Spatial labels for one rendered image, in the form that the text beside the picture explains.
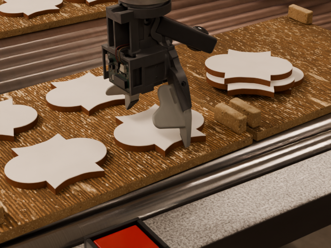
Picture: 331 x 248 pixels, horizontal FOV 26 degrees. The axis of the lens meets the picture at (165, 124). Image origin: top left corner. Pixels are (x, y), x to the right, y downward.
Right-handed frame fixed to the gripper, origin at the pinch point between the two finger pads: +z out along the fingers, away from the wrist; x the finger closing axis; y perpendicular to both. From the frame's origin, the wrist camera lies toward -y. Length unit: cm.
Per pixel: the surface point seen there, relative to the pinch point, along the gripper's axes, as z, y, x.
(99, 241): 1.4, 20.7, 16.4
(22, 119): -0.5, 15.6, -13.8
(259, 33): 1.4, -40.1, -21.5
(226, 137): 1.0, -6.9, 7.1
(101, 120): 0.8, 5.0, -8.4
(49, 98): -0.4, 8.8, -18.0
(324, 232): 96, -102, -50
